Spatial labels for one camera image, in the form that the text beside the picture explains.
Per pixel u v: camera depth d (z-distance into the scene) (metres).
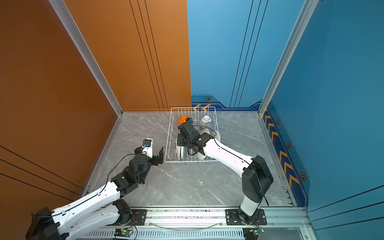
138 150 0.71
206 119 1.06
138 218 0.74
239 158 0.47
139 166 0.57
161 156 0.72
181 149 0.80
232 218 0.72
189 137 0.61
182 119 1.05
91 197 0.49
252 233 0.70
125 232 0.71
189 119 0.74
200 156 0.84
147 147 0.66
